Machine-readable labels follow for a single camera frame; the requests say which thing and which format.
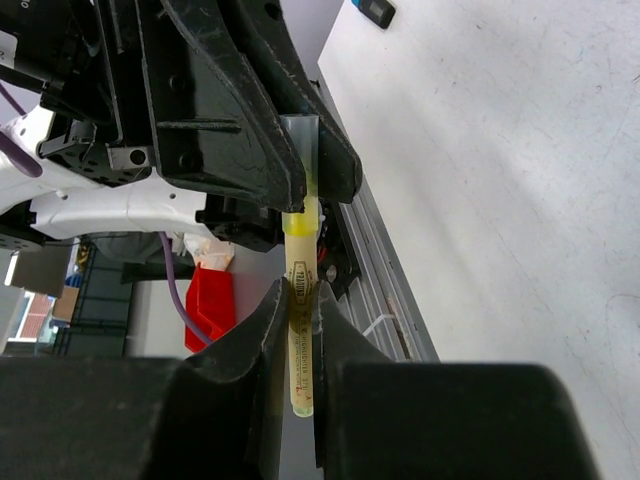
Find red plastic bin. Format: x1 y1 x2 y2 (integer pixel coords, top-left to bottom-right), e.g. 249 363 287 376
186 266 237 341

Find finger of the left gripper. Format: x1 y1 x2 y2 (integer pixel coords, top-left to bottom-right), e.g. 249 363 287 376
142 1 307 212
224 0 363 204

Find thin yellow highlighter pen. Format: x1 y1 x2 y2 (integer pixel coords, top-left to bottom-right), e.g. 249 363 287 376
283 196 319 418

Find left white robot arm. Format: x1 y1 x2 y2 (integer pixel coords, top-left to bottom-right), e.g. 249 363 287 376
1 1 363 251

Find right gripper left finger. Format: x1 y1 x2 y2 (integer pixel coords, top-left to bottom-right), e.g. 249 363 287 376
1 279 290 479

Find clear yellow pen cap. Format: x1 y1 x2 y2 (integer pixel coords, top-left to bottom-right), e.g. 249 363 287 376
281 115 319 197

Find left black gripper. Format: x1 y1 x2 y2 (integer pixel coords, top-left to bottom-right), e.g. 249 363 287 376
1 0 155 187

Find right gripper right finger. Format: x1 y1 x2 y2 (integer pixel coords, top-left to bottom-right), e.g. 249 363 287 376
313 283 599 479

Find aluminium frame rails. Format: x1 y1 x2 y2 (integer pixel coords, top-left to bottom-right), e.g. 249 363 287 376
307 79 441 364

